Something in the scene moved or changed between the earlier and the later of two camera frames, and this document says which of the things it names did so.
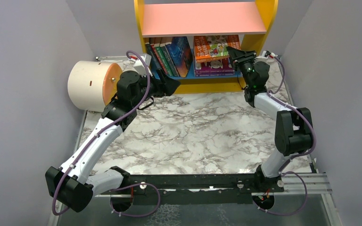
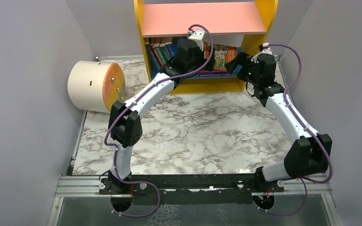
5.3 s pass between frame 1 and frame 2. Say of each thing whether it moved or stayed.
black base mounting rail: stayed
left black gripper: moved
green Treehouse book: stayed
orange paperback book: moved
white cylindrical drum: stayed
